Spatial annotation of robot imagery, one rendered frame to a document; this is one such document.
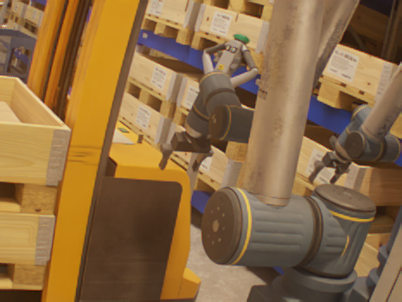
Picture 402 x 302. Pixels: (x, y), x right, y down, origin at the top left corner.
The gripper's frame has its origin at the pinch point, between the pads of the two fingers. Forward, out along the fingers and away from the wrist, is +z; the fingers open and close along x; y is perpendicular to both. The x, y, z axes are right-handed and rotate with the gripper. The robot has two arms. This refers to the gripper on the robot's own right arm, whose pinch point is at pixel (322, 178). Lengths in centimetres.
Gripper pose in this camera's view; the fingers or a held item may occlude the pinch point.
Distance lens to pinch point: 261.2
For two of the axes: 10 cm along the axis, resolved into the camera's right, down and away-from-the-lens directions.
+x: 8.3, 1.4, 5.3
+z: -4.6, 7.1, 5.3
